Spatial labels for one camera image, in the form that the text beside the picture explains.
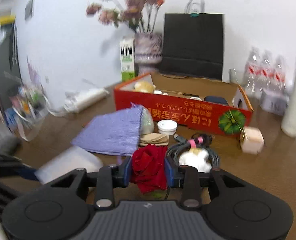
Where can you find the purple woven cloth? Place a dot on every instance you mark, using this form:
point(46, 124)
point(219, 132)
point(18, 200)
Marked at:
point(116, 133)

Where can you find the red orange cardboard box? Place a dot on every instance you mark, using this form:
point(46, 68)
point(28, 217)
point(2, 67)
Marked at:
point(180, 99)

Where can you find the red fabric rose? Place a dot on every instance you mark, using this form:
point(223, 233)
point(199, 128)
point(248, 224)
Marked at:
point(148, 168)

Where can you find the white ribbed jar lid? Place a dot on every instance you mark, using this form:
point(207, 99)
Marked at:
point(167, 127)

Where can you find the white power strip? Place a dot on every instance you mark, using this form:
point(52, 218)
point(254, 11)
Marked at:
point(82, 100)

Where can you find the yellow white plush dog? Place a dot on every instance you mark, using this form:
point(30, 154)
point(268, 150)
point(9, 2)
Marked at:
point(144, 87)

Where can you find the dried pink flower bouquet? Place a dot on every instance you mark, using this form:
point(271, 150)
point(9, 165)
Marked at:
point(139, 15)

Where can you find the purple textured vase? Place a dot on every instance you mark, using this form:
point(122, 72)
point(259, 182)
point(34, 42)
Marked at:
point(147, 52)

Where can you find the translucent box of white beads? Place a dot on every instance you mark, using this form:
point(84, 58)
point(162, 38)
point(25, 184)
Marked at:
point(72, 158)

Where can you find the navy zippered case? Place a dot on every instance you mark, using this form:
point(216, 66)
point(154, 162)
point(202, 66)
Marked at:
point(216, 99)

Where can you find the water bottle middle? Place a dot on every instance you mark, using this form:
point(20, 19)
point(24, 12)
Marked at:
point(266, 69)

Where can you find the water bottle right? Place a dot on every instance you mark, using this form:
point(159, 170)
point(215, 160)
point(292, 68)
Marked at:
point(279, 74)

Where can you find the clear glass cup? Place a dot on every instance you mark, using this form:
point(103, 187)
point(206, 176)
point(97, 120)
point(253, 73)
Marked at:
point(236, 76)

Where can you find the clear plastic bag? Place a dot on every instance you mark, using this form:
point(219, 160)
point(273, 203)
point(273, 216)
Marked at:
point(147, 124)

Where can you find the water bottle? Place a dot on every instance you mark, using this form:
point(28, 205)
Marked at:
point(279, 74)
point(251, 71)
point(266, 69)

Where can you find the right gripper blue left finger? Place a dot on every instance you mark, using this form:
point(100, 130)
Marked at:
point(106, 180)

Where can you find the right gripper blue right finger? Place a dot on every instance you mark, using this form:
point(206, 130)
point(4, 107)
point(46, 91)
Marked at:
point(189, 180)

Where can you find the black paper shopping bag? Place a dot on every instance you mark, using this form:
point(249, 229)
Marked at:
point(193, 43)

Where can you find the pink cube charger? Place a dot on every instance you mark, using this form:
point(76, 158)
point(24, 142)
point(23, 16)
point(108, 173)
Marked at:
point(251, 140)

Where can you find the plastic bag of items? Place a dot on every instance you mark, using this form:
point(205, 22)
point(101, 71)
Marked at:
point(30, 107)

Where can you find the small lavender tin box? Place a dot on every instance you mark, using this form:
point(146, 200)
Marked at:
point(273, 102)

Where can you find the water bottle left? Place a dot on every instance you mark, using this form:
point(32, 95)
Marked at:
point(251, 71)

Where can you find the green white milk carton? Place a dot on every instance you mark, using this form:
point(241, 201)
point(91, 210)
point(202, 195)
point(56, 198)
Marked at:
point(127, 58)

